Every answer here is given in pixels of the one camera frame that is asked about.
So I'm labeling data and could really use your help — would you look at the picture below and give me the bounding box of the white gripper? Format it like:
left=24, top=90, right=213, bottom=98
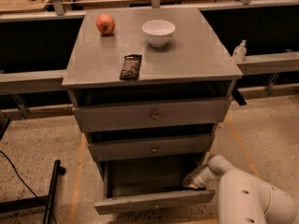
left=182, top=164, right=219, bottom=189

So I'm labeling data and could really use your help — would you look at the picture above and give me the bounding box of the grey bottom drawer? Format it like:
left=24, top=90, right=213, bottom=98
left=94, top=153, right=215, bottom=215

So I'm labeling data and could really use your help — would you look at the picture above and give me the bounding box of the grey drawer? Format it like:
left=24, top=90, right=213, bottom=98
left=88, top=133, right=215, bottom=161
left=74, top=97, right=231, bottom=133
left=94, top=153, right=215, bottom=215

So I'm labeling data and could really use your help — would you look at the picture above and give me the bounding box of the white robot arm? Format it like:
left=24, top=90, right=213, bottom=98
left=182, top=154, right=297, bottom=224

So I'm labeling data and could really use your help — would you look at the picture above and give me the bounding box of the grey middle drawer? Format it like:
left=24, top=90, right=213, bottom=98
left=88, top=133, right=215, bottom=161

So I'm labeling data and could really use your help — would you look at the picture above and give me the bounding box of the grey wooden drawer cabinet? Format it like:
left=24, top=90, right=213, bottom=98
left=61, top=7, right=243, bottom=185

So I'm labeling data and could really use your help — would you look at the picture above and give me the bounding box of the grey top drawer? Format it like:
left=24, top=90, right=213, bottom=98
left=74, top=97, right=231, bottom=133

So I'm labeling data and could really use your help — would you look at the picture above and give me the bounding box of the clear sanitizer bottle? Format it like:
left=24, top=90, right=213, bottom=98
left=233, top=40, right=247, bottom=63

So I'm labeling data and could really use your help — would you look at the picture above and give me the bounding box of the black metal stand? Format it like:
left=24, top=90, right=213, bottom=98
left=0, top=160, right=66, bottom=224

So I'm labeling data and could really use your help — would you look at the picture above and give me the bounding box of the white bowl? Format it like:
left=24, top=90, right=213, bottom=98
left=142, top=20, right=176, bottom=48

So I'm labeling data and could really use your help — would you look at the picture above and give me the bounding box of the red apple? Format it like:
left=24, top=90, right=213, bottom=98
left=96, top=14, right=115, bottom=35

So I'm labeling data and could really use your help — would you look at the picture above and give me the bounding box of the grey metal railing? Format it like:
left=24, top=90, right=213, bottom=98
left=0, top=52, right=299, bottom=95

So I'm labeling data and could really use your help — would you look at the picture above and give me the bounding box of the black cable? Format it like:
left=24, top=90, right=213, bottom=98
left=0, top=149, right=58, bottom=224

